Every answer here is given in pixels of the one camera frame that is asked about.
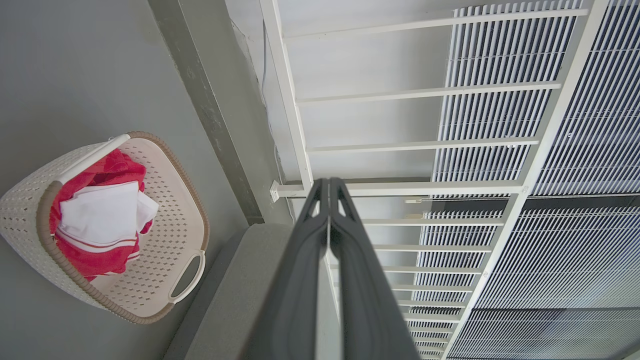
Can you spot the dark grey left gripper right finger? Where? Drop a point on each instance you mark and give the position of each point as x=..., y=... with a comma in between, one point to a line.
x=365, y=300

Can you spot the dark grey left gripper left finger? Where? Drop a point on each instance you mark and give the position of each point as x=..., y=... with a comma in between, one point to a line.
x=300, y=280

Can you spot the cream perforated laundry basket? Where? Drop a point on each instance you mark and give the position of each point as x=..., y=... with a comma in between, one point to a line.
x=170, y=210

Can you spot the grey fabric sofa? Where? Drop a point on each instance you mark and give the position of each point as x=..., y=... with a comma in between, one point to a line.
x=235, y=300

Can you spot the white metal railing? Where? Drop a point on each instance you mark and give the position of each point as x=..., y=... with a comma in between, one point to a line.
x=287, y=100

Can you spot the grey raised concrete step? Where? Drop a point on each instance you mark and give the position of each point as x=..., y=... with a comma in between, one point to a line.
x=210, y=115

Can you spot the red garment with white trim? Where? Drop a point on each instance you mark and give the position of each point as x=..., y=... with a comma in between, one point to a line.
x=102, y=260

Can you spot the white slatted window blind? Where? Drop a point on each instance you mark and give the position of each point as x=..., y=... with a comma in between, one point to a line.
x=595, y=140

